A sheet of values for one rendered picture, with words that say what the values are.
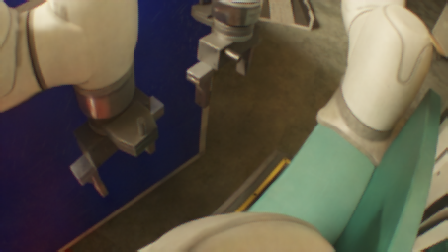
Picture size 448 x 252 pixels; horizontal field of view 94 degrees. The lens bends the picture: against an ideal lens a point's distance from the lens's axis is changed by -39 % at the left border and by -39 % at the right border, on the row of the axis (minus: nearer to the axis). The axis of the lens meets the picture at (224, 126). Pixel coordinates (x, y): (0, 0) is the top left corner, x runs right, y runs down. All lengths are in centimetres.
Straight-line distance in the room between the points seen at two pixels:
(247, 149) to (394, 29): 107
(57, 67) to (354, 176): 49
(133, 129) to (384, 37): 39
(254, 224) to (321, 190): 35
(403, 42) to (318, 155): 27
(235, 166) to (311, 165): 85
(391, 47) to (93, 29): 41
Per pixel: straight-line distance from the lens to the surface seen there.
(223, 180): 131
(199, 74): 56
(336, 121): 58
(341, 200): 52
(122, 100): 37
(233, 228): 16
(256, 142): 143
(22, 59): 30
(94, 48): 30
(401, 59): 48
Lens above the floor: 114
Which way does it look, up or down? 51 degrees down
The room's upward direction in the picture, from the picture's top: 10 degrees clockwise
